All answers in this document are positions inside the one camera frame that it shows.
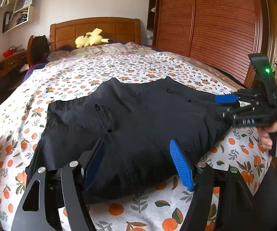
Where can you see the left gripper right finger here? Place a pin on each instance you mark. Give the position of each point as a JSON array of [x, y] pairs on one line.
[[236, 206]]

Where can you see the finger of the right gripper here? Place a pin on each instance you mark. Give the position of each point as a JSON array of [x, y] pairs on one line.
[[226, 98]]

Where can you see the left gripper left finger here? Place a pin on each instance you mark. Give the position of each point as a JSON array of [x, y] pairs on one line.
[[49, 190]]

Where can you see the black double-breasted coat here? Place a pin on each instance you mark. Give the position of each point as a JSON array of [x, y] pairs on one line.
[[137, 123]]

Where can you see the wooden louvered wardrobe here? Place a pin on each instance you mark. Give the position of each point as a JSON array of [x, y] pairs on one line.
[[219, 33]]

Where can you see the floral quilt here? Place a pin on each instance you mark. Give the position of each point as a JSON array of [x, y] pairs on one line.
[[110, 48]]

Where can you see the wooden desk cabinet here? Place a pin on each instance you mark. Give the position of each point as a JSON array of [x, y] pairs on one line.
[[10, 70]]

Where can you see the yellow plush toy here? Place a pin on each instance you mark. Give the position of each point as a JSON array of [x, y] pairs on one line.
[[91, 39]]

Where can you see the dark wooden chair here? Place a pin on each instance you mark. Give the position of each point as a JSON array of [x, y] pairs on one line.
[[37, 50]]

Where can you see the red bowl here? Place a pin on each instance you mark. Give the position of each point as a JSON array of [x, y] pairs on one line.
[[8, 53]]

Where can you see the white wall shelf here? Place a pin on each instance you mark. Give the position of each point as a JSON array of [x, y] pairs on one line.
[[17, 13]]

